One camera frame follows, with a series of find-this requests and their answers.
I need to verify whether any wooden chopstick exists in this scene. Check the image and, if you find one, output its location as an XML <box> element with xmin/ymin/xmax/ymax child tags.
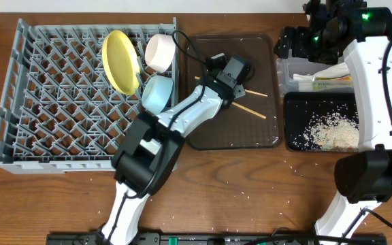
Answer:
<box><xmin>194</xmin><ymin>76</ymin><xmax>268</xmax><ymax>97</ymax></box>
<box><xmin>231</xmin><ymin>102</ymin><xmax>267</xmax><ymax>119</ymax></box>

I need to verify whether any green orange snack wrapper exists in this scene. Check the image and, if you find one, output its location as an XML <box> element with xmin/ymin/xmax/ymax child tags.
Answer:
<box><xmin>293</xmin><ymin>63</ymin><xmax>353</xmax><ymax>92</ymax></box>

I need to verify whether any light blue bowl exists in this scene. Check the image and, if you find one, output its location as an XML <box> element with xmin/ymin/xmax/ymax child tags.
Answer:
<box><xmin>142</xmin><ymin>75</ymin><xmax>174</xmax><ymax>115</ymax></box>

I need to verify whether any pink bowl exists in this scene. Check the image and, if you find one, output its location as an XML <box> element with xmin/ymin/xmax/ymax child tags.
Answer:
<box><xmin>145</xmin><ymin>34</ymin><xmax>176</xmax><ymax>73</ymax></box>

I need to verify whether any white paper cup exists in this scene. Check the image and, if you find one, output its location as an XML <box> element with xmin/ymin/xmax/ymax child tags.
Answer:
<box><xmin>140</xmin><ymin>139</ymin><xmax>162</xmax><ymax>155</ymax></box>

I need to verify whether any yellow plate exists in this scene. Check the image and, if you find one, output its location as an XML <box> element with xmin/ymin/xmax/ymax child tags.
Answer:
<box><xmin>101</xmin><ymin>30</ymin><xmax>140</xmax><ymax>96</ymax></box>

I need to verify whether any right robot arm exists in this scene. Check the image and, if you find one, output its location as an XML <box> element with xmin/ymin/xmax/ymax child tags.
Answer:
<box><xmin>274</xmin><ymin>1</ymin><xmax>392</xmax><ymax>244</ymax></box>

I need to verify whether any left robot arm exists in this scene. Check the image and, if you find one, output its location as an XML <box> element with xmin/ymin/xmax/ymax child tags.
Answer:
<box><xmin>97</xmin><ymin>55</ymin><xmax>251</xmax><ymax>244</ymax></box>

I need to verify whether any clear plastic bin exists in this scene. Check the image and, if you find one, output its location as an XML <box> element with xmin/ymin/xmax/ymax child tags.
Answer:
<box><xmin>276</xmin><ymin>54</ymin><xmax>353</xmax><ymax>97</ymax></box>

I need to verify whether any dark brown serving tray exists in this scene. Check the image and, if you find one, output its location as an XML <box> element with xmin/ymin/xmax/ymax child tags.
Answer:
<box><xmin>187</xmin><ymin>33</ymin><xmax>283</xmax><ymax>150</ymax></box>

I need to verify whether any black rectangular tray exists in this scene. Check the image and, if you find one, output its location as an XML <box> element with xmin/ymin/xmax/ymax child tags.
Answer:
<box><xmin>284</xmin><ymin>92</ymin><xmax>359</xmax><ymax>152</ymax></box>

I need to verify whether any spilled rice pile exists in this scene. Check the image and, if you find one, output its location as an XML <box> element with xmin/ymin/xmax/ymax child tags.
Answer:
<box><xmin>289</xmin><ymin>104</ymin><xmax>359</xmax><ymax>152</ymax></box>

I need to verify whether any grey dish rack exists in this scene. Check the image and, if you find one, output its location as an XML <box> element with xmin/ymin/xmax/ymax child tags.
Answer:
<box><xmin>0</xmin><ymin>20</ymin><xmax>178</xmax><ymax>174</ymax></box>

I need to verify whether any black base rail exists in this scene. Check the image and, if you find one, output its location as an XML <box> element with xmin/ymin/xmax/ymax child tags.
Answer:
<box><xmin>46</xmin><ymin>231</ymin><xmax>387</xmax><ymax>245</ymax></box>

